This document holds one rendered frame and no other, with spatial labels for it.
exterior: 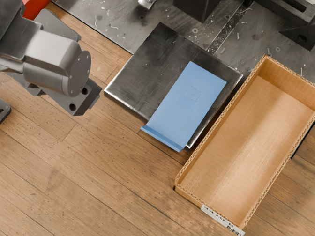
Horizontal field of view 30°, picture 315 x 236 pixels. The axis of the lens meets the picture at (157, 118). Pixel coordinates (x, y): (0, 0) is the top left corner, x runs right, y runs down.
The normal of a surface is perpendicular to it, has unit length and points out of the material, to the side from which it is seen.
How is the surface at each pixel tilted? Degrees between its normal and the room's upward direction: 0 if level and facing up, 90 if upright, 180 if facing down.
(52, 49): 8
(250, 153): 0
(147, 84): 0
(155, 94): 0
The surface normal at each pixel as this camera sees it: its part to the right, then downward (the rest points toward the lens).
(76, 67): 0.92, 0.32
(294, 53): 0.04, -0.36
